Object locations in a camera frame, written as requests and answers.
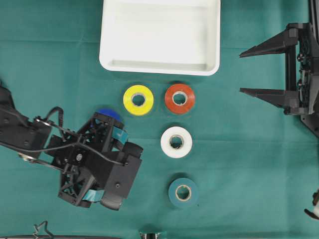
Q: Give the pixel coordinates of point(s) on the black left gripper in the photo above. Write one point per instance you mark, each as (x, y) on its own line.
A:
(77, 155)

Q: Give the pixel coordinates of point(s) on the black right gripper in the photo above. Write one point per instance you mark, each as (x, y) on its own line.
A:
(300, 43)

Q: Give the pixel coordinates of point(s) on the green tape roll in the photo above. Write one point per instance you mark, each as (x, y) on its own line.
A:
(183, 193)

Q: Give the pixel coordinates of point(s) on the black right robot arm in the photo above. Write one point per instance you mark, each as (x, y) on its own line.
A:
(311, 121)

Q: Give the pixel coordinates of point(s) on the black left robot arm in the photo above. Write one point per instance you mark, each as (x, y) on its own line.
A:
(30, 139)

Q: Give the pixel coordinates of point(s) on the blue tape roll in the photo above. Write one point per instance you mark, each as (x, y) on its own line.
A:
(110, 113)

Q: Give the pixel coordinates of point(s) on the yellow tape roll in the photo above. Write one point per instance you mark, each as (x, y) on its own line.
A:
(138, 100)

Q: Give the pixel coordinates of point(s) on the white tape roll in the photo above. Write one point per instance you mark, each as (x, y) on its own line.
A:
(176, 142)

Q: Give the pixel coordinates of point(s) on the red tape roll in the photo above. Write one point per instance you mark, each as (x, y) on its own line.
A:
(179, 98)

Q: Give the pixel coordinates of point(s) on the white plastic case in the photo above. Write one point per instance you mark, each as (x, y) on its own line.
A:
(161, 36)

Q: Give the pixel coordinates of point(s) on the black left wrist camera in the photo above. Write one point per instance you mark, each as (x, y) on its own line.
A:
(117, 178)

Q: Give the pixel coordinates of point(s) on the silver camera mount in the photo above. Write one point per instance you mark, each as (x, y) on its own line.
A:
(151, 235)

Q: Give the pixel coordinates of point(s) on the bent metal wire clip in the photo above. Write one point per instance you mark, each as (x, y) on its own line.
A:
(42, 226)

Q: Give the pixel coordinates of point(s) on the white connector with cables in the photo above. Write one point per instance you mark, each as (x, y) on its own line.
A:
(314, 214)

